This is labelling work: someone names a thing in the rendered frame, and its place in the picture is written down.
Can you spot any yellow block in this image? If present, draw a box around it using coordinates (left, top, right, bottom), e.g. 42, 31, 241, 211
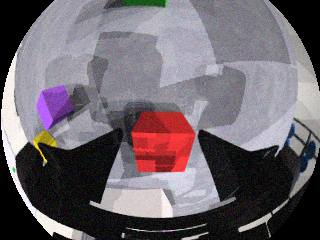
33, 131, 56, 152

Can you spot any red block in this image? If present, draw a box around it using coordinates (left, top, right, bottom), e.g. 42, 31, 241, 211
132, 112, 196, 172

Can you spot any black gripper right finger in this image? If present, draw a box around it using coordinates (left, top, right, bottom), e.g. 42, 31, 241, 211
197, 129, 279, 201

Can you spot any green block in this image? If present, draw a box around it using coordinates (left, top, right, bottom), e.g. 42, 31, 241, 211
124, 0, 167, 8

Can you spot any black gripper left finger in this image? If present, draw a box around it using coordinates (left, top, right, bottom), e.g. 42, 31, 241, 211
37, 128, 123, 204

